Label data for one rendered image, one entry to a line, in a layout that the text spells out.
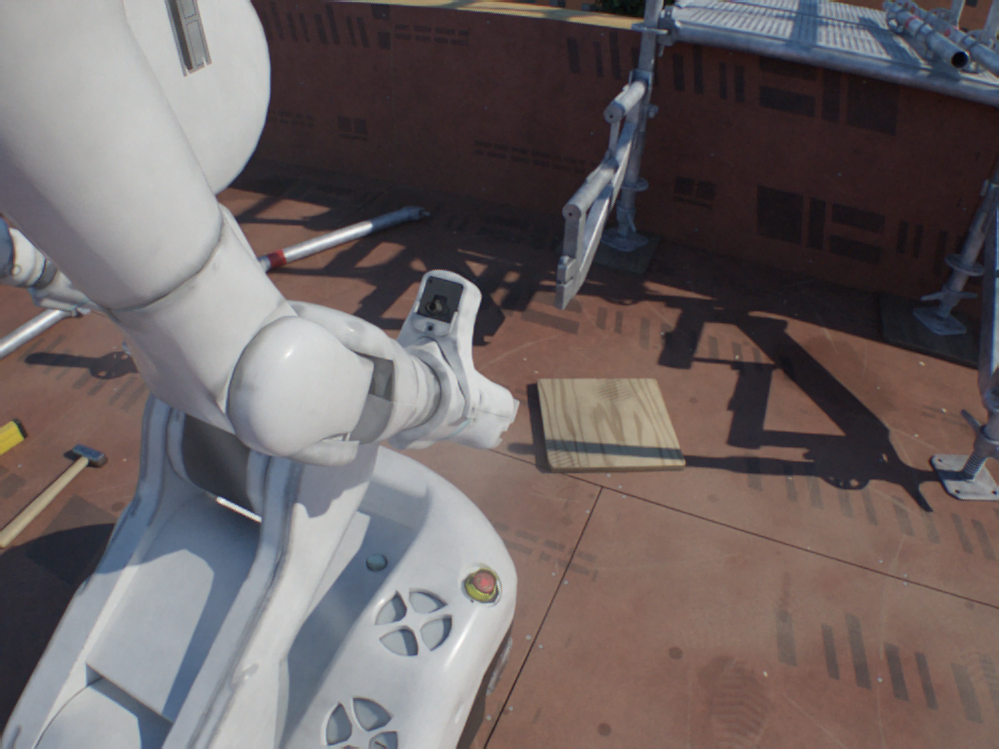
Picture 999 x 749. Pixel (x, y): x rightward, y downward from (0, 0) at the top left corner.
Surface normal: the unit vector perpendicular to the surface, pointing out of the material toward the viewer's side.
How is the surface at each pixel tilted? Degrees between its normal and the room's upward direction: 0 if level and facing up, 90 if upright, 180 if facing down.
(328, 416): 102
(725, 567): 0
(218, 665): 27
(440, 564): 0
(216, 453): 60
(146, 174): 93
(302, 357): 68
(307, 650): 0
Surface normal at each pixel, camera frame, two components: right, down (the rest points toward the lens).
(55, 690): -0.15, -0.45
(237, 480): -0.37, 0.27
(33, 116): 0.51, 0.70
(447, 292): -0.29, -0.08
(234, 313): 0.92, 0.36
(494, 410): 0.38, 0.04
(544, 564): 0.04, -0.79
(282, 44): -0.39, 0.56
